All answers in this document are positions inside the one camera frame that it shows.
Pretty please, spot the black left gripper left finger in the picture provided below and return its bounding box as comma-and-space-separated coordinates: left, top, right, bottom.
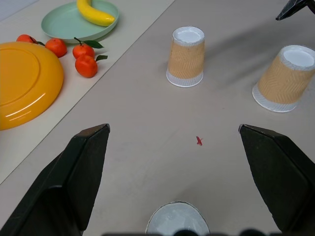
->
0, 123, 111, 236

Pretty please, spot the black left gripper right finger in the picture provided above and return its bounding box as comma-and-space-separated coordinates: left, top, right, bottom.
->
238, 124, 315, 233

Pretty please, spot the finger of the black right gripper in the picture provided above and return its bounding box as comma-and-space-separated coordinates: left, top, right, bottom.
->
275, 0, 315, 21

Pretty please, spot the orange plastic plate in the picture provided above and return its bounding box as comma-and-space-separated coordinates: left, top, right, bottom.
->
0, 41, 64, 131

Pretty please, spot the orange tangerine with leaf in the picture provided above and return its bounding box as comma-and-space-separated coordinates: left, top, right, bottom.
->
74, 54, 108, 79
72, 37, 105, 60

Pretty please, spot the green plastic plate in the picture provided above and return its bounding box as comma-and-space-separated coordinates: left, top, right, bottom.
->
41, 0, 120, 44

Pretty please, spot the yellow banana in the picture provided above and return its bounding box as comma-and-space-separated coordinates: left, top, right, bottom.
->
76, 0, 116, 27

